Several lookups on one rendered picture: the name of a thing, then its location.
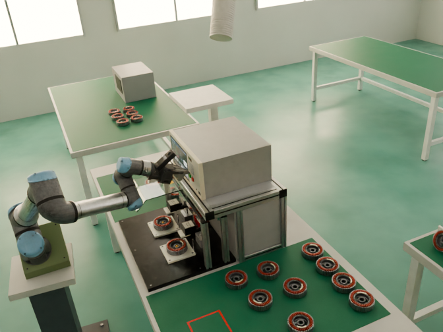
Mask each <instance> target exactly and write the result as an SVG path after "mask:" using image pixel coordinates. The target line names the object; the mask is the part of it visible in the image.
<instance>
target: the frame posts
mask: <svg viewBox="0 0 443 332"><path fill-rule="evenodd" d="M165 199H166V201H168V200H172V199H171V194H167V195H165ZM200 228H201V235H202V247H203V253H204V265H205V267H206V269H209V267H210V268H212V258H211V250H210V237H209V230H208V222H207V221H205V219H203V220H200ZM220 233H221V249H222V258H223V261H224V262H225V263H227V261H228V262H230V255H229V237H228V226H227V216H226V215H224V216H222V217H220Z"/></svg>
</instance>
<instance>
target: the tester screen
mask: <svg viewBox="0 0 443 332"><path fill-rule="evenodd" d="M171 145H172V150H173V151H174V153H175V154H176V157H177V158H178V160H179V162H178V161H177V160H176V159H175V158H174V159H175V160H176V161H177V162H178V164H179V165H180V166H181V163H182V161H181V158H180V156H181V157H182V158H183V160H184V161H185V162H186V163H187V157H186V153H185V152H184V151H183V150H182V149H181V148H180V147H179V146H178V144H177V143H176V142H175V141H174V139H172V137H171ZM182 164H183V163H182ZM183 166H184V167H185V165H184V164H183ZM185 168H186V167H185ZM186 169H187V168H186ZM187 170H188V169H187Z"/></svg>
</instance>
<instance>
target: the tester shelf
mask: <svg viewBox="0 0 443 332"><path fill-rule="evenodd" d="M173 177H174V176H173ZM174 178H175V180H176V181H177V182H178V184H179V185H180V187H181V188H182V189H183V191H184V192H185V194H186V195H187V196H188V197H189V199H190V200H191V202H192V203H193V204H194V206H195V207H196V209H197V210H198V211H199V212H200V214H201V215H202V216H203V218H204V219H205V221H209V220H212V219H215V218H218V217H222V216H224V215H228V214H231V213H235V212H237V211H241V210H244V209H247V208H251V207H254V206H257V205H260V204H264V203H266V202H270V201H273V200H277V199H280V198H283V197H286V196H287V188H286V187H285V186H283V185H282V184H281V183H280V182H279V181H277V180H276V179H275V178H274V177H273V176H272V180H268V181H266V182H261V183H258V184H255V185H252V186H248V187H245V188H241V189H238V190H234V191H232V192H228V193H225V194H221V195H218V196H214V197H211V198H207V199H205V200H201V199H200V198H199V196H198V195H197V193H196V192H195V191H194V190H193V189H192V187H191V186H190V184H189V183H188V182H187V181H186V179H185V178H184V177H183V179H182V180H181V181H178V180H177V178H176V177H174Z"/></svg>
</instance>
